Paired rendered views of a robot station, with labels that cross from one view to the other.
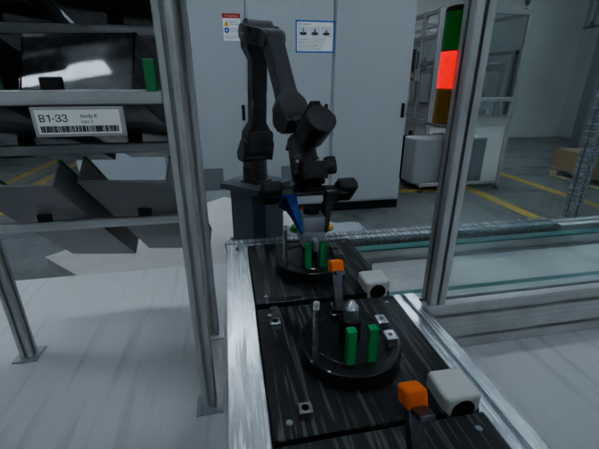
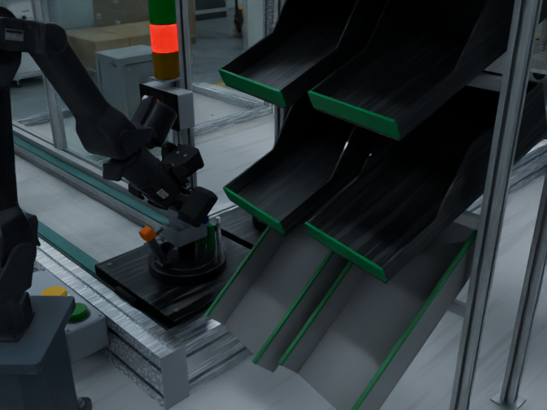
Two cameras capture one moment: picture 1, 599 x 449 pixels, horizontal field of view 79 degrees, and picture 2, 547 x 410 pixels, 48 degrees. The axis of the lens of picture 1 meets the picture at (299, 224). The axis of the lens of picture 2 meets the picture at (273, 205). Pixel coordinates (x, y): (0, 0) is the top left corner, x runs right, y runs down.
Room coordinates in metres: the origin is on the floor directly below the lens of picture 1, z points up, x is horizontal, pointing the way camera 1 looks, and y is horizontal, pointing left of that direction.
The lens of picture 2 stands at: (1.07, 0.86, 1.54)
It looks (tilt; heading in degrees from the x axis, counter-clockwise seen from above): 25 degrees down; 236
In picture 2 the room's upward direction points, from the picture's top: straight up
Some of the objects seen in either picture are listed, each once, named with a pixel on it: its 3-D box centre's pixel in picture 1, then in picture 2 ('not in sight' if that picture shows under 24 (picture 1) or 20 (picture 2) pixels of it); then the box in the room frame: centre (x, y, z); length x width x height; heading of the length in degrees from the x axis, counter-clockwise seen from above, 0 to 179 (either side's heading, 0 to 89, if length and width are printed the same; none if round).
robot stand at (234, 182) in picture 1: (257, 214); (16, 386); (0.99, 0.12, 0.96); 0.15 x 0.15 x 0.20; 56
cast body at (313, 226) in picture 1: (312, 226); (189, 218); (0.65, -0.02, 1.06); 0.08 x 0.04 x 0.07; 11
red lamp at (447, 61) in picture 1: (456, 69); (164, 37); (0.58, -0.23, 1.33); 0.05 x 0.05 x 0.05
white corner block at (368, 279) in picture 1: (373, 285); not in sight; (0.58, -0.14, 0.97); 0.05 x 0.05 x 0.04; 11
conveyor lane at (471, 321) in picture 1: (446, 282); (114, 234); (0.69, -0.32, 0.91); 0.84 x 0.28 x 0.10; 101
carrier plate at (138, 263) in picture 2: (309, 269); (188, 269); (0.66, -0.02, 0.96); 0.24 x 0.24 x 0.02; 11
